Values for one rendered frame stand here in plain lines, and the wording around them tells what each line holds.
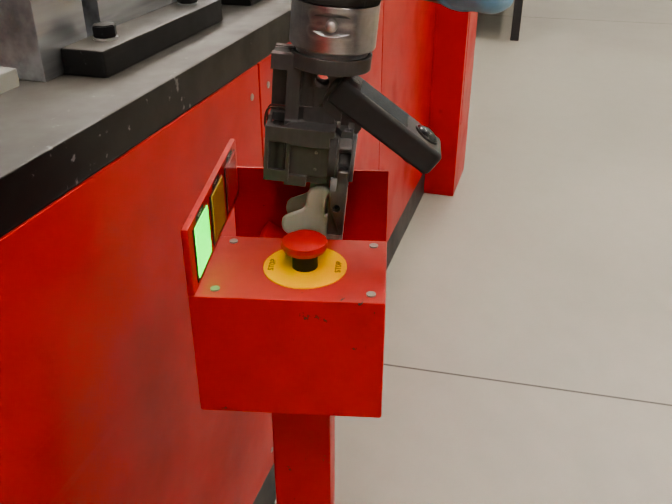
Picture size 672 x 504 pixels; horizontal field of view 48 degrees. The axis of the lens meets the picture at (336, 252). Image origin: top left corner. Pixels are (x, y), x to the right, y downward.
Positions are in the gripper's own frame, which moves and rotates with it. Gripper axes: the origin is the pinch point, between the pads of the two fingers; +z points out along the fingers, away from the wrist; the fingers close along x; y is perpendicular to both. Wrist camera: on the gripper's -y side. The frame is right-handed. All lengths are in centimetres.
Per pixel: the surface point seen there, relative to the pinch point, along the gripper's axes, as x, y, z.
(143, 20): -27.1, 26.9, -14.2
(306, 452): 8.1, 0.8, 19.5
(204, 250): 11.6, 10.7, -5.3
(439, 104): -175, -25, 39
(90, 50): -12.8, 28.4, -14.0
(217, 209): 5.9, 10.8, -6.3
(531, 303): -107, -52, 70
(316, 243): 10.8, 1.5, -6.7
